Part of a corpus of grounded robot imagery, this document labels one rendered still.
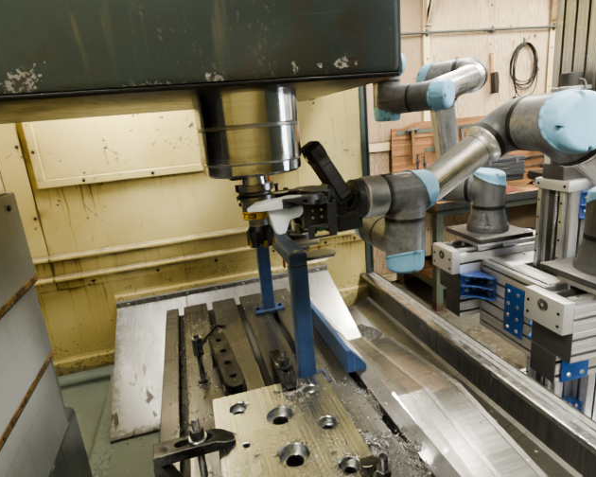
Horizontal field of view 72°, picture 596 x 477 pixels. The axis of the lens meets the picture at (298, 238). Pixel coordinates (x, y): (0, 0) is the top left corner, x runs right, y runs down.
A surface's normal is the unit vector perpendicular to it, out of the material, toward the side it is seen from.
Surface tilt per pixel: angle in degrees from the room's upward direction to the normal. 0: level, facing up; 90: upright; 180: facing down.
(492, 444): 8
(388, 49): 90
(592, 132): 85
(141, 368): 22
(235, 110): 90
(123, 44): 90
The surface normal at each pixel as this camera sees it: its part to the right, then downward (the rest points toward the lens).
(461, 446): -0.05, -0.92
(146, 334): 0.04, -0.78
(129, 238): 0.27, 0.22
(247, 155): 0.02, 0.26
